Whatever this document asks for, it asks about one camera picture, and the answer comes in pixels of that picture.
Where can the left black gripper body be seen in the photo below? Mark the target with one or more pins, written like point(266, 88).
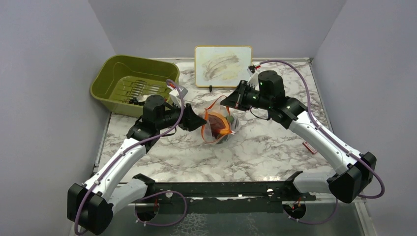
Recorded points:
point(173, 115)

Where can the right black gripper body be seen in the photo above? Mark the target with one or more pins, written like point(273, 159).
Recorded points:
point(251, 98)

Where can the clear zip bag orange zipper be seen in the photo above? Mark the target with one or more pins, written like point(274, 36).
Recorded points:
point(214, 106)

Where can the black toy grape bunch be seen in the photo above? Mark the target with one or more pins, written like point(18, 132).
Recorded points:
point(134, 101)

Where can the olive green plastic bin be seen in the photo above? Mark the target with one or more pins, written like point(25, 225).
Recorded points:
point(122, 78)

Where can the orange toy carrot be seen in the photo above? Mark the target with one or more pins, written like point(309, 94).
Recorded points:
point(225, 131)

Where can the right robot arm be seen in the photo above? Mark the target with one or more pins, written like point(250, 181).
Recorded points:
point(352, 170)

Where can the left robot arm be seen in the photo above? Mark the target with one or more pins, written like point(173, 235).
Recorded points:
point(92, 204)

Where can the framed painting on stand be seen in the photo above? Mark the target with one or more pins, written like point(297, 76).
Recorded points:
point(221, 66)

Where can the small red white card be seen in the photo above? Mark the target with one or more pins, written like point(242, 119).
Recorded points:
point(310, 148)

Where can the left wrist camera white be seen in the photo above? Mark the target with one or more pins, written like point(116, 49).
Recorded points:
point(176, 95)

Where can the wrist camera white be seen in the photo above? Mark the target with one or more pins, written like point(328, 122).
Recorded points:
point(176, 95)
point(253, 71)

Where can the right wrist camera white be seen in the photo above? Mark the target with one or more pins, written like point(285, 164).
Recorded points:
point(253, 71)

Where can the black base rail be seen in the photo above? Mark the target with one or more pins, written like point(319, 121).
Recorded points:
point(220, 197)

